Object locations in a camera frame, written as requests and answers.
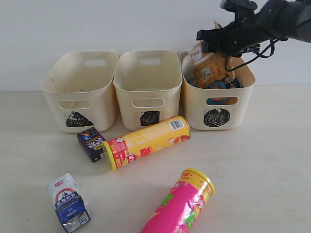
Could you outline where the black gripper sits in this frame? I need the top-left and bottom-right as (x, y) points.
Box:
(196, 14), (275, 55)

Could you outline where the orange noodle bag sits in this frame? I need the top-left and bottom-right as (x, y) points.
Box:
(187, 40), (236, 89)

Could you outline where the blue noodle bag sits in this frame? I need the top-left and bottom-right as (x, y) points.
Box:
(189, 75), (243, 105)

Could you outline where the yellow chips can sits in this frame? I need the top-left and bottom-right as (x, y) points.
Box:
(102, 116), (190, 170)

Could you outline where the purple juice carton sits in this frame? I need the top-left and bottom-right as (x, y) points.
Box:
(76, 127), (105, 163)

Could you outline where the pink chips can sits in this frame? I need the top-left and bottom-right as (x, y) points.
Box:
(140, 168), (214, 233)

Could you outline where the white blue milk carton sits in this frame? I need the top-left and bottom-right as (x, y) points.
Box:
(48, 173), (91, 233)

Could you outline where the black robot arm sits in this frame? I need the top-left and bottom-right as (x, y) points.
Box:
(196, 0), (311, 57)

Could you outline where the cream bin circle mark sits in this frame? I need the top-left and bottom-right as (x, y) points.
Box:
(178, 48), (256, 131)

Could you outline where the cream bin square mark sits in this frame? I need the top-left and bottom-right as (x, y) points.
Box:
(113, 50), (183, 131)

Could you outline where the cream bin triangle mark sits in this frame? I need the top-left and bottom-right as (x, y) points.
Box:
(40, 51), (119, 133)

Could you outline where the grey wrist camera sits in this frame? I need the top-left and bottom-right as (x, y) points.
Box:
(220, 0), (258, 13)

